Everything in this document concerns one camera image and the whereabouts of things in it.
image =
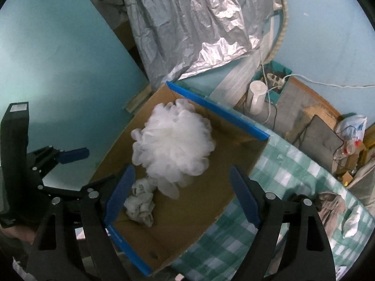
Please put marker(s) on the white kettle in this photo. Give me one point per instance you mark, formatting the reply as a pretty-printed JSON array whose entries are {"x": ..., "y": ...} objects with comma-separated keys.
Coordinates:
[{"x": 256, "y": 97}]

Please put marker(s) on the grey floor mat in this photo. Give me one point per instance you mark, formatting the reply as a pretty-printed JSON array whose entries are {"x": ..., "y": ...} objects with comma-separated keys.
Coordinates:
[{"x": 297, "y": 105}]

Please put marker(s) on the white cloth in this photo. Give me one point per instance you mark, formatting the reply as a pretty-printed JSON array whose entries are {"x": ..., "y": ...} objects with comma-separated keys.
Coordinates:
[{"x": 353, "y": 224}]

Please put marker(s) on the white socks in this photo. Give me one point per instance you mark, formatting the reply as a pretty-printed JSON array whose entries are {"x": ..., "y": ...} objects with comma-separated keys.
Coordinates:
[{"x": 139, "y": 205}]

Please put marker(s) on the person's left hand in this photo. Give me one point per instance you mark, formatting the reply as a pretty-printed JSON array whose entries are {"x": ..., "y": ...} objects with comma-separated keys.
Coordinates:
[{"x": 20, "y": 232}]

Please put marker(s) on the cardboard box with blue tape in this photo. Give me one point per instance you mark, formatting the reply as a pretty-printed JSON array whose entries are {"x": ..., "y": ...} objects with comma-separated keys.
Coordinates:
[{"x": 179, "y": 223}]

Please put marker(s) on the grey bed blanket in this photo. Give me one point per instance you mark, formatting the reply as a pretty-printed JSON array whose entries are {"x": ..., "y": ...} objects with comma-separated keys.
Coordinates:
[{"x": 362, "y": 185}]

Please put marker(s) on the silver foil cover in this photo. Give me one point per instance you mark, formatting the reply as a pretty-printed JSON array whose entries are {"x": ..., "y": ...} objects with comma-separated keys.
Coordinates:
[{"x": 177, "y": 39}]

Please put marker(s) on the teal storage box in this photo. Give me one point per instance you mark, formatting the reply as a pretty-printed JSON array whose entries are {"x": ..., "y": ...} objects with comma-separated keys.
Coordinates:
[{"x": 277, "y": 69}]

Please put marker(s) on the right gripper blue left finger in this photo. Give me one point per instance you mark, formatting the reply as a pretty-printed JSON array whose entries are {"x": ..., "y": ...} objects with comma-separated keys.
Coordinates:
[{"x": 55, "y": 253}]

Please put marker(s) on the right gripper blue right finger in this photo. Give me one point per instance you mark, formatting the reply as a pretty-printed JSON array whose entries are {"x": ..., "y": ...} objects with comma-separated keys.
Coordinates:
[{"x": 307, "y": 254}]

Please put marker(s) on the dark grey seat cushion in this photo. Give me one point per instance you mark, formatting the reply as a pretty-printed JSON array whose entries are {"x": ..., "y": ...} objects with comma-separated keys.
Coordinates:
[{"x": 318, "y": 142}]

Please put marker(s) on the white mesh bath loofah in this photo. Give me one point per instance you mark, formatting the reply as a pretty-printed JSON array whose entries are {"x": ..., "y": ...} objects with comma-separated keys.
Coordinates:
[{"x": 174, "y": 146}]

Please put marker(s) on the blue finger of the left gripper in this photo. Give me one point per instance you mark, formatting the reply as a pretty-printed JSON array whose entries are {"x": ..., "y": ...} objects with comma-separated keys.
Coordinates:
[{"x": 67, "y": 157}]

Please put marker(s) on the white power strip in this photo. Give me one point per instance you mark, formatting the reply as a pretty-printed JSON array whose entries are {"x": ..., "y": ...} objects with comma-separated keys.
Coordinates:
[{"x": 275, "y": 80}]

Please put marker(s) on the white plastic bag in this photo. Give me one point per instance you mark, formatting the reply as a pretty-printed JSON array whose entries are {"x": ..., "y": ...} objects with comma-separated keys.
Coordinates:
[{"x": 352, "y": 128}]

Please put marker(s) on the clear plastic bottle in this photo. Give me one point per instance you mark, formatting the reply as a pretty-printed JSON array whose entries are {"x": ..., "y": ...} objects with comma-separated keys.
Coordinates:
[{"x": 348, "y": 148}]

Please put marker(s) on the green checkered tablecloth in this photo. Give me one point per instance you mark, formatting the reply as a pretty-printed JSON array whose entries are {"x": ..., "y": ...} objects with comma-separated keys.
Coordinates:
[{"x": 291, "y": 176}]

